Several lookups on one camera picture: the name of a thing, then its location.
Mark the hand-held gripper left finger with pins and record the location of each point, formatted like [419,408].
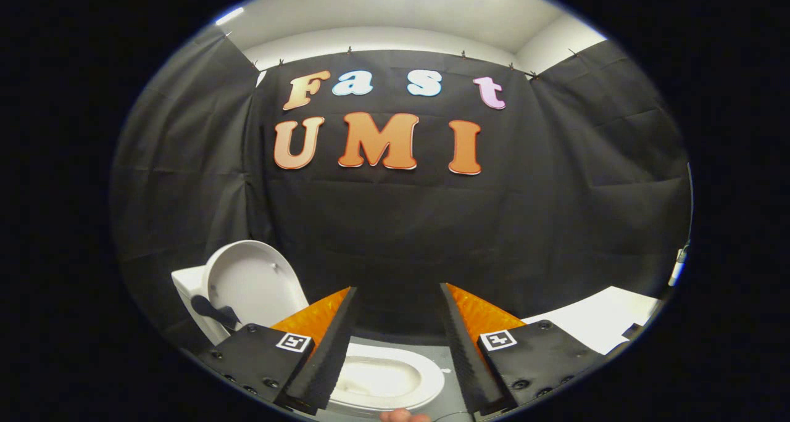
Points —
[324,360]

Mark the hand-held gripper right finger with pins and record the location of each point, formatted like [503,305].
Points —
[469,360]

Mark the white toilet bowl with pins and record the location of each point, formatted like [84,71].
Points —
[426,379]

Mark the white drawer cabinet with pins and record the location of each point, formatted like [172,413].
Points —
[598,317]

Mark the black backdrop cloth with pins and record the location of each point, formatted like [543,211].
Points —
[401,224]

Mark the flat black object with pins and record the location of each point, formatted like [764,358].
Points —
[632,331]

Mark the white shelf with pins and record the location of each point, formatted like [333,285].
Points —
[679,264]

